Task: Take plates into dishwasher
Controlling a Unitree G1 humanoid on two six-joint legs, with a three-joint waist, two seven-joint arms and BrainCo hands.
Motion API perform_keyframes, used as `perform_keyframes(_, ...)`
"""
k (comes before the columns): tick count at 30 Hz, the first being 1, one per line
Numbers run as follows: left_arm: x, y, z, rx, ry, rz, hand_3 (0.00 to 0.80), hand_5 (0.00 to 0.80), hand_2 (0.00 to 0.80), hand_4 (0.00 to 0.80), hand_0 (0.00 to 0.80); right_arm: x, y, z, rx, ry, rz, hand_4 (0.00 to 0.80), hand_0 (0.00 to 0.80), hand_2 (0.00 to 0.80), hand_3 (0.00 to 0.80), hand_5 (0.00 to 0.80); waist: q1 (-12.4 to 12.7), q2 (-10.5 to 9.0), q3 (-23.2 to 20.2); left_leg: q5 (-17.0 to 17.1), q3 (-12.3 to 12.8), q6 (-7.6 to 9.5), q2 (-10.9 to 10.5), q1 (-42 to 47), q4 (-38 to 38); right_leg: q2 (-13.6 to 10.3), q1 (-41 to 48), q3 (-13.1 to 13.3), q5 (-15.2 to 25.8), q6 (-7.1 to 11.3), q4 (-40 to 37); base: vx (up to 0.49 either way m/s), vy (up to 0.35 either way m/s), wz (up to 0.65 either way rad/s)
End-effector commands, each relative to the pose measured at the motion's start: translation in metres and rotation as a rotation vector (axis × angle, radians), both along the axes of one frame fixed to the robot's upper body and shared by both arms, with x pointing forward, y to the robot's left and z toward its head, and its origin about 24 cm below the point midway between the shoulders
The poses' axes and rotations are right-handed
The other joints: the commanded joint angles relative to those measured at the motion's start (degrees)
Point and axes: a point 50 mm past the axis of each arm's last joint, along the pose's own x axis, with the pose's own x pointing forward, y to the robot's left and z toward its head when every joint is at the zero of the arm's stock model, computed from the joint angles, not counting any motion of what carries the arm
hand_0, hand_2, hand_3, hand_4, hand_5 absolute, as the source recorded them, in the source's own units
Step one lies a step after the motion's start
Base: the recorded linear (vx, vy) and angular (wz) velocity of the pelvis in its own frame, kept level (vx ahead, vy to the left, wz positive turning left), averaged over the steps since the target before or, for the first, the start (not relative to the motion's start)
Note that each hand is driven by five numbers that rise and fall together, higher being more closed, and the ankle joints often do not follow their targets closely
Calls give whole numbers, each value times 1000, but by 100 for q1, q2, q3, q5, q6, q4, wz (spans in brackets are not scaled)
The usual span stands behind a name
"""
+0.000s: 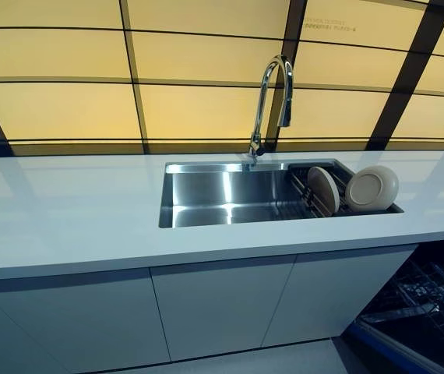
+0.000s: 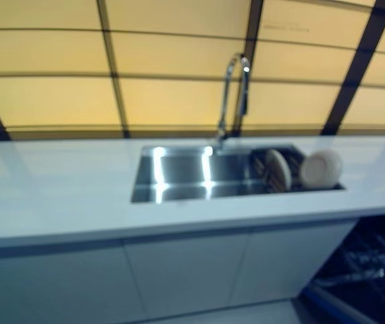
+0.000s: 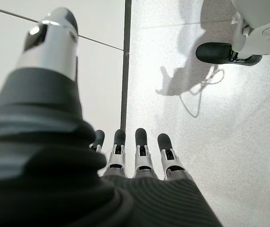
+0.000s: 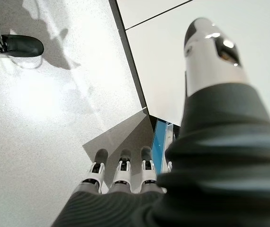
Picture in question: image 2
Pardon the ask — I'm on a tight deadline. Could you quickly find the open dishwasher door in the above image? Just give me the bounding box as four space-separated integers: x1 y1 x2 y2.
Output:
299 281 385 324

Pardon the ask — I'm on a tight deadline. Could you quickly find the stainless steel sink basin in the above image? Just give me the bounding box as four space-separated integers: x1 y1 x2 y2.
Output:
130 144 345 204

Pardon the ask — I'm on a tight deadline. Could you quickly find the white cabinet door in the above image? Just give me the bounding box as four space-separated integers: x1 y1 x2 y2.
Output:
229 218 358 306
123 232 251 321
0 238 146 324

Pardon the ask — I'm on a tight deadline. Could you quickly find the chrome gooseneck faucet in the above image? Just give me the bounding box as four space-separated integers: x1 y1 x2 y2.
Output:
214 52 251 152

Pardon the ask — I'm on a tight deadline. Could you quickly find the beige ceramic plate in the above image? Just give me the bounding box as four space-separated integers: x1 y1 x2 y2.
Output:
264 148 293 194
299 148 344 190

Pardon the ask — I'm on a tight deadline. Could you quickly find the black dish drying rack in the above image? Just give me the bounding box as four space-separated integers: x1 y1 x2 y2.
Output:
249 145 345 197

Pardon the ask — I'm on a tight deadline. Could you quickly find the wire dishwasher rack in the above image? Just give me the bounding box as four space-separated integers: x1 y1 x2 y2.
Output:
313 217 385 318

